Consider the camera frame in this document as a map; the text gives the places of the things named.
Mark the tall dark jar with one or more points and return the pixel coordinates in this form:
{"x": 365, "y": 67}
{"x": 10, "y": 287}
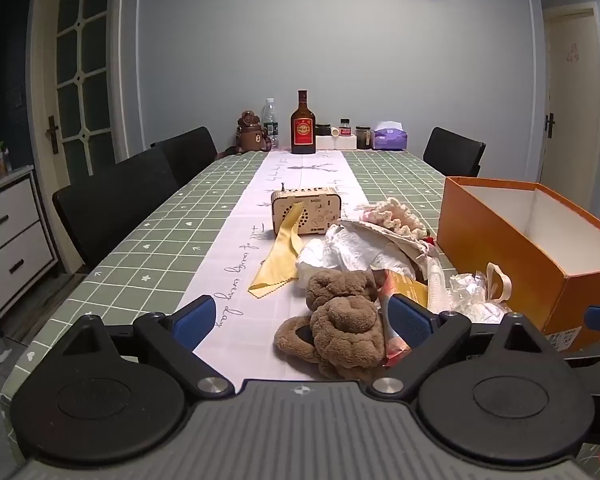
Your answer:
{"x": 363, "y": 137}

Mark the beige round terry pad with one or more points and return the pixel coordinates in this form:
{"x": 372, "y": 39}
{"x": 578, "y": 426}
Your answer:
{"x": 380, "y": 232}

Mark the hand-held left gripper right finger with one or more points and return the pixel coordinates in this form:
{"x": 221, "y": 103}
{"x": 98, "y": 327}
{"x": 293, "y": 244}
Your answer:
{"x": 410, "y": 320}

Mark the purple tissue pack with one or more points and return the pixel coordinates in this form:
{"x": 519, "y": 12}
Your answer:
{"x": 390, "y": 139}

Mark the brown bear figure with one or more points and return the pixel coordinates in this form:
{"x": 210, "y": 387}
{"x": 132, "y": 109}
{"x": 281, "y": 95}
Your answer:
{"x": 250, "y": 132}

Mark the brown liquor bottle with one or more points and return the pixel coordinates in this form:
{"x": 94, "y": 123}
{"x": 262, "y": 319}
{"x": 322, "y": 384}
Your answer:
{"x": 303, "y": 130}

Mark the green cap spray bottle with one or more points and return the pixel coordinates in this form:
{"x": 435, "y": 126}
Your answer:
{"x": 2, "y": 160}

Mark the red label jar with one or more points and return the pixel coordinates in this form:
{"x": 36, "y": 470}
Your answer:
{"x": 345, "y": 129}

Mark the brown plush toy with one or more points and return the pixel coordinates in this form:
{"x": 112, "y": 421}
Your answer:
{"x": 347, "y": 330}

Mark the cream plain door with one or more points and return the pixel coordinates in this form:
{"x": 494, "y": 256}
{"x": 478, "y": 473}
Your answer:
{"x": 575, "y": 110}

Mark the orange cardboard box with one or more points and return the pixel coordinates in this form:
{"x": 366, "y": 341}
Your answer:
{"x": 485, "y": 240}

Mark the black chair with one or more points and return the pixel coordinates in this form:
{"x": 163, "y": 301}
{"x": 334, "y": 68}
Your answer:
{"x": 187, "y": 152}
{"x": 115, "y": 205}
{"x": 452, "y": 152}

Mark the white printed table runner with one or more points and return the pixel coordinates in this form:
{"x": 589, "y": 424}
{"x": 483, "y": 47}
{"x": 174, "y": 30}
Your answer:
{"x": 245, "y": 240}

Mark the yellow cloth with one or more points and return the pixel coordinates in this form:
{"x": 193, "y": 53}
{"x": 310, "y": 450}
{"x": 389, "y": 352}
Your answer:
{"x": 280, "y": 260}

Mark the pink and cream crochet piece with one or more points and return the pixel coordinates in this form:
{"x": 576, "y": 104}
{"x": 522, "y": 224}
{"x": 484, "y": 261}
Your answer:
{"x": 397, "y": 215}

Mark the clear water bottle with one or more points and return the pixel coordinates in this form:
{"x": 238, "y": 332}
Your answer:
{"x": 270, "y": 127}

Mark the white paper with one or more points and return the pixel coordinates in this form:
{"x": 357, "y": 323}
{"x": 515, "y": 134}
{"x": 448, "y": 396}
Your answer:
{"x": 360, "y": 255}

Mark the glass panel door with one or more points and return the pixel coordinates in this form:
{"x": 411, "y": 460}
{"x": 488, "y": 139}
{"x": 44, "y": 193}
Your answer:
{"x": 87, "y": 60}

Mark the orange snack packet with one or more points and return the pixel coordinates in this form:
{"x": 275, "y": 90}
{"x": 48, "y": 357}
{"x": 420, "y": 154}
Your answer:
{"x": 405, "y": 290}

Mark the white drawer cabinet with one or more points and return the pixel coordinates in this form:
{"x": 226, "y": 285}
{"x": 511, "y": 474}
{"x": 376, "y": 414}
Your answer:
{"x": 10, "y": 240}

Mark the small dark jar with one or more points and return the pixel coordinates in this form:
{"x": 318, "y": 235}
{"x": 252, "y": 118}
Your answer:
{"x": 323, "y": 130}

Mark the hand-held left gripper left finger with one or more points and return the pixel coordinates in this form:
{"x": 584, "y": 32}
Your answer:
{"x": 195, "y": 317}

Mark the wooden radio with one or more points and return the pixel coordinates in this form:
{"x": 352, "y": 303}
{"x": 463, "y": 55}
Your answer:
{"x": 312, "y": 207}

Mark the white plastic bag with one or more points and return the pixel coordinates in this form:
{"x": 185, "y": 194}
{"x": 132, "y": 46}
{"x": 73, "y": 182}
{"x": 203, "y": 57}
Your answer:
{"x": 472, "y": 295}

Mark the white low box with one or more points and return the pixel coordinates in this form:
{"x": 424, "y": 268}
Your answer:
{"x": 330, "y": 142}

